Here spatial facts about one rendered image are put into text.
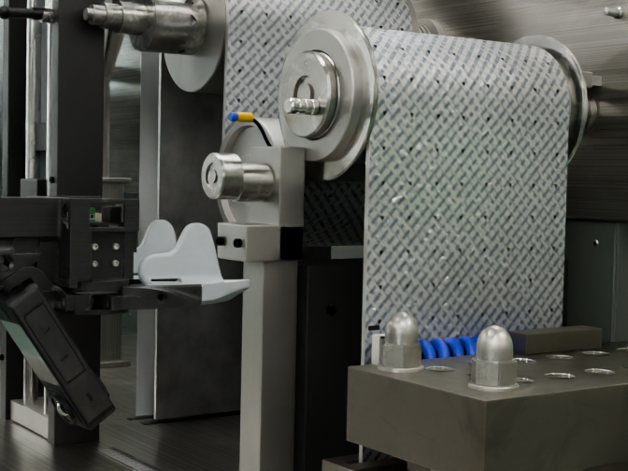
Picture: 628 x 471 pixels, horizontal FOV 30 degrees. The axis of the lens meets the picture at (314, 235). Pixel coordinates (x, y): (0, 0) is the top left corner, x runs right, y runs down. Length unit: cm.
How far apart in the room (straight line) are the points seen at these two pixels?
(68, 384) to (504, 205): 45
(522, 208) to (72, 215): 46
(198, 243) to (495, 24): 59
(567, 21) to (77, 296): 65
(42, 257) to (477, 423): 32
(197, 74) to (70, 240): 46
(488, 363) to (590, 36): 49
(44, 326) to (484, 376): 31
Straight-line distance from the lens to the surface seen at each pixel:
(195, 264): 86
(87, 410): 84
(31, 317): 82
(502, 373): 85
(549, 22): 129
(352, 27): 100
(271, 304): 103
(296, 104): 99
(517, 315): 110
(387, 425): 90
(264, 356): 103
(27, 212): 82
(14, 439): 127
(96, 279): 84
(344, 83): 99
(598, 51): 124
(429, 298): 103
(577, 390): 88
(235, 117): 105
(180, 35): 121
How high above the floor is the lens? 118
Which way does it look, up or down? 3 degrees down
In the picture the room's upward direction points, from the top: 1 degrees clockwise
